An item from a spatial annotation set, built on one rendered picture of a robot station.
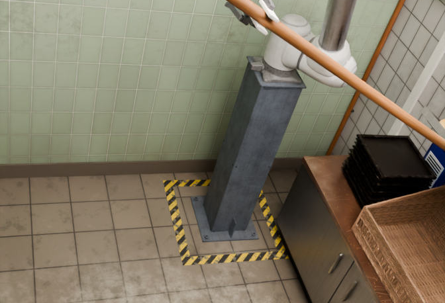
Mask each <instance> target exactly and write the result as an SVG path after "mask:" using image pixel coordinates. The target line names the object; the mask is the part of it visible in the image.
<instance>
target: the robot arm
mask: <svg viewBox="0 0 445 303"><path fill-rule="evenodd" d="M356 2H357V0H328V3H327V6H326V12H325V15H324V20H323V24H322V30H321V34H320V35H318V36H317V37H315V35H314V34H313V33H312V32H311V27H310V24H309V23H308V21H307V20H305V18H303V17H302V16H300V15H296V14H288V15H285V16H284V17H283V18H282V19H280V20H279V19H278V18H277V16H276V15H275V13H274V12H273V10H274V9H275V5H274V4H273V3H272V0H259V3H260V5H261V6H262V7H263V9H264V11H265V12H266V14H267V15H268V17H269V18H270V19H272V20H273V21H275V22H276V23H278V22H279V21H280V22H282V23H283V24H284V25H286V26H287V27H289V28H290V29H291V30H293V31H294V32H296V33H297V34H298V35H300V36H301V37H303V38H304V39H305V40H307V41H308V42H310V43H311V44H312V45H314V46H315V47H317V48H318V49H319V50H321V51H322V52H324V53H325V54H326V55H328V56H329V57H331V58H332V59H333V60H335V61H336V62H338V63H339V64H340V65H342V66H343V67H345V68H346V69H347V70H348V71H350V72H352V73H353V74H354V75H355V73H356V71H357V64H356V61H355V59H354V57H352V56H351V53H350V46H349V43H348V42H347V40H346V36H347V33H348V29H349V26H350V22H351V19H352V15H353V12H354V8H355V6H356ZM224 5H225V7H227V8H228V9H230V10H231V11H232V12H233V13H234V15H235V16H236V18H237V19H238V20H239V21H240V22H242V23H243V24H245V25H246V26H247V25H248V24H249V23H250V25H251V26H253V27H254V28H256V29H257V30H258V31H260V32H261V33H262V34H264V35H267V34H268V33H267V31H266V29H265V27H264V26H262V25H261V24H260V23H258V22H257V21H255V20H254V19H253V18H251V17H249V16H248V15H247V14H245V13H244V12H243V13H244V14H243V13H242V11H241V10H240V9H238V8H236V7H235V6H234V5H232V4H231V3H229V2H226V3H225V4H224ZM250 69H252V70H255V71H259V72H260V74H261V76H262V81H263V82H265V83H271V82H274V83H294V84H298V85H299V84H301V79H300V78H299V77H298V75H297V74H296V72H295V70H296V69H298V70H299V71H302V72H303V73H304V74H305V75H307V76H309V77H310V78H312V79H314V80H316V81H318V82H319V83H322V84H324V85H327V86H329V87H337V88H341V87H345V86H347V83H345V82H344V81H343V80H341V79H339V78H338V77H337V76H335V75H334V74H332V73H331V72H329V71H328V70H326V69H325V68H323V67H322V66H321V65H319V64H318V63H317V62H315V61H313V60H312V59H310V58H309V57H307V56H306V55H304V54H303V53H302V52H300V51H298V49H296V48H294V47H293V46H292V45H290V44H289V43H287V42H286V41H284V40H283V39H281V38H280V37H279V36H277V35H276V34H274V33H273V32H271V33H270V36H269V38H268V41H267V44H266V49H265V52H264V56H263V57H258V56H254V57H253V63H250Z"/></svg>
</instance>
